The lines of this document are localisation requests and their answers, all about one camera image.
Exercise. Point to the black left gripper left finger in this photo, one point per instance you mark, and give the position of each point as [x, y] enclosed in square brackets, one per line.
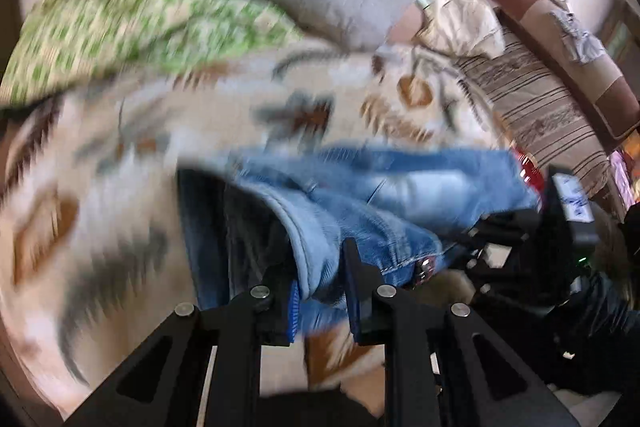
[198, 365]

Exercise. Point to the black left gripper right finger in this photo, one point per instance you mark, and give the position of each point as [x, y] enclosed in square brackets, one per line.
[443, 367]

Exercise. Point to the blue denim jeans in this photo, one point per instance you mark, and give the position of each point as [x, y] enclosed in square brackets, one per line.
[246, 211]

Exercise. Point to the red plastic basket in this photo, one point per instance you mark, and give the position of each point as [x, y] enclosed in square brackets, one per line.
[529, 170]

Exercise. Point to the beige leaf pattern blanket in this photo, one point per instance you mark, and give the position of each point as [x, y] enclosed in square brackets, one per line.
[92, 255]

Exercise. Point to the brown striped sofa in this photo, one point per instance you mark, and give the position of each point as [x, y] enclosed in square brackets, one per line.
[562, 111]

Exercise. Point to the white cloth on sofa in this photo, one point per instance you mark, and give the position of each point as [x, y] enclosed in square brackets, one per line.
[581, 45]

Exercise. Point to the cream crumpled cloth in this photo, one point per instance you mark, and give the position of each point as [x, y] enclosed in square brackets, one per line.
[461, 28]

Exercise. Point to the green patterned cloth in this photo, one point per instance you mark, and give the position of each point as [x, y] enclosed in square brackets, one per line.
[67, 42]

